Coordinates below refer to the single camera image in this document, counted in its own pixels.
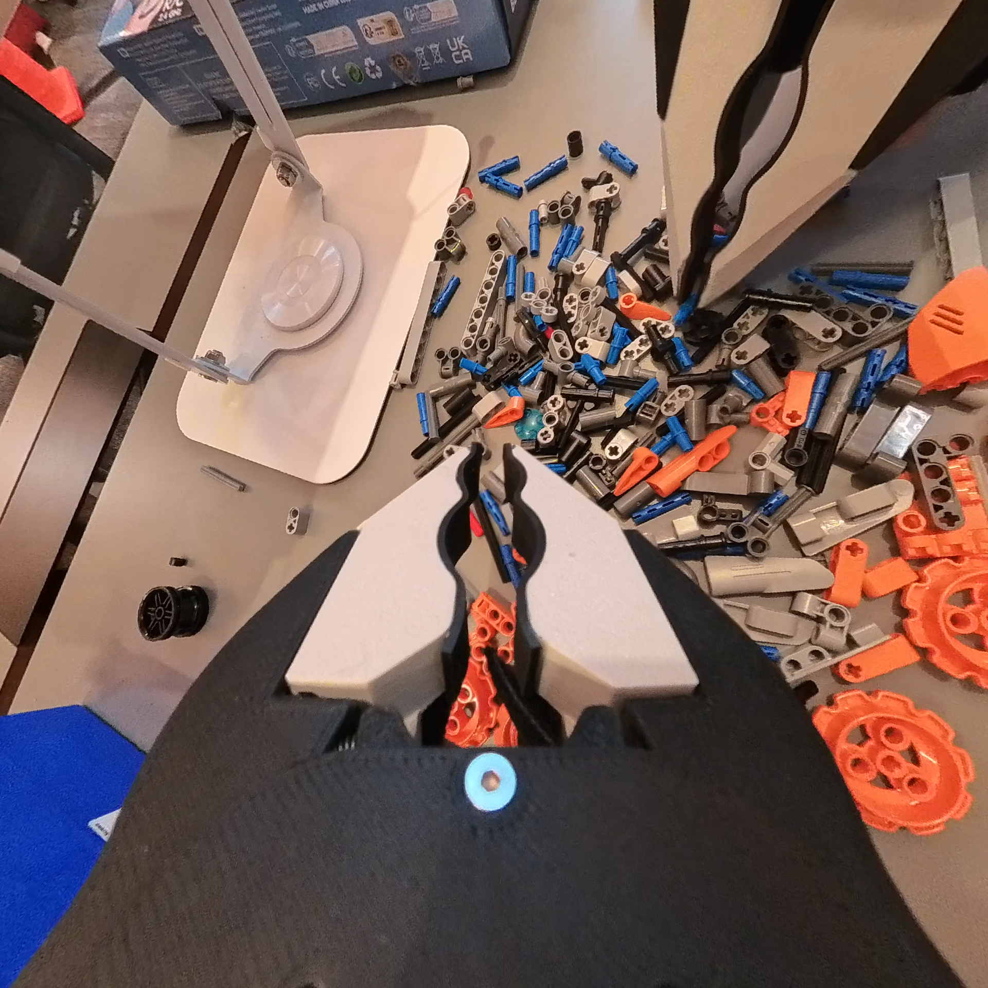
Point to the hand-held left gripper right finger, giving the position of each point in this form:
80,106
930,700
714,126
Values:
610,617

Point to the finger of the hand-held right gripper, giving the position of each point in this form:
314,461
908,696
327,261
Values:
849,92
695,92

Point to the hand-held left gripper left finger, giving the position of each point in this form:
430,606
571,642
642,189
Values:
386,610

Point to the pile of small building pieces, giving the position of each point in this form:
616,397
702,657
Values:
586,370

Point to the grey two-hole connector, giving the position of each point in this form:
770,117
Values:
296,519

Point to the long light grey beam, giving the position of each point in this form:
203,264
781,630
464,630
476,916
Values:
961,224

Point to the small black wheel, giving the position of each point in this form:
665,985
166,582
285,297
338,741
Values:
174,612

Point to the orange curved panel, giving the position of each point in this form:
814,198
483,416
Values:
945,339

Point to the long grey holed beam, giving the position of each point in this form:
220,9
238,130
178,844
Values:
421,324

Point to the group of orange gear wheels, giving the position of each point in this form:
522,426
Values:
895,764

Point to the white book stand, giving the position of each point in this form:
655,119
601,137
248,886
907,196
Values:
386,231

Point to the blue robot kit box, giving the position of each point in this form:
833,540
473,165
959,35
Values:
347,46

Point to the blue plastic bin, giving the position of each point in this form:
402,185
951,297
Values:
46,810

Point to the red plastic object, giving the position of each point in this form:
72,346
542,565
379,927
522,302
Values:
42,77

